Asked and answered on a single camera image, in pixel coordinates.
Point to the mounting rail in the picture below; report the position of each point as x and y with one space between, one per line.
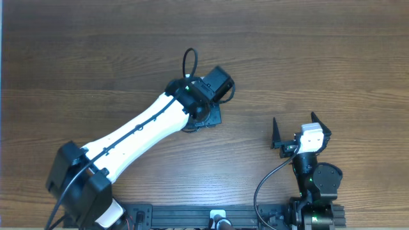
185 217

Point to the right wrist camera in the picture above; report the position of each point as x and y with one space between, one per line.
310 137

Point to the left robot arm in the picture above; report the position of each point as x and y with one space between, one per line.
143 134

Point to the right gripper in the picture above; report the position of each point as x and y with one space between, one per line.
287 147

